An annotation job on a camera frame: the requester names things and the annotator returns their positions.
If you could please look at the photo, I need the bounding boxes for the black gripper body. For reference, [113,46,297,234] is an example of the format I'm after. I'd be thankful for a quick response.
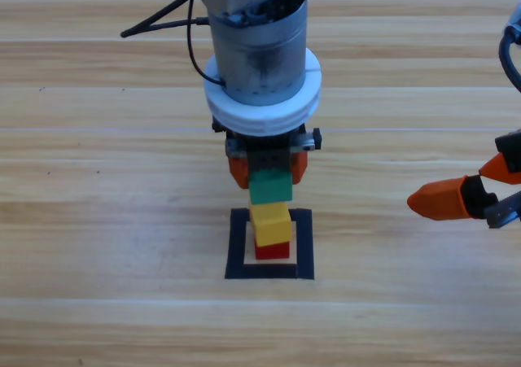
[484,129,521,229]
[211,116,322,175]

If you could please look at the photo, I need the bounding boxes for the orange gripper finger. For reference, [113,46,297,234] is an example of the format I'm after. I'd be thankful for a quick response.
[406,175,500,221]
[478,153,513,186]
[227,155,252,190]
[289,150,309,186]

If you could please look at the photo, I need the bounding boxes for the green wooden block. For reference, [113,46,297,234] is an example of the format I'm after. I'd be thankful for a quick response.
[247,169,294,205]

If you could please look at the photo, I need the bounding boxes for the yellow wooden block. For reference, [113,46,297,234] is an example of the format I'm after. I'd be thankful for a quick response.
[248,203,293,247]

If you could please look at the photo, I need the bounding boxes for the red wooden block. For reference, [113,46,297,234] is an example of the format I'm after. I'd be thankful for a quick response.
[254,239,291,261]

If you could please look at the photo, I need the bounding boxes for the black tape square outline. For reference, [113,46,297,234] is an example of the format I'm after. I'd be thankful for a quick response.
[224,208,315,281]

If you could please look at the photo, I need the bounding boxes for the thin black arm wire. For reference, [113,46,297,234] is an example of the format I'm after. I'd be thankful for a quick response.
[186,0,225,87]

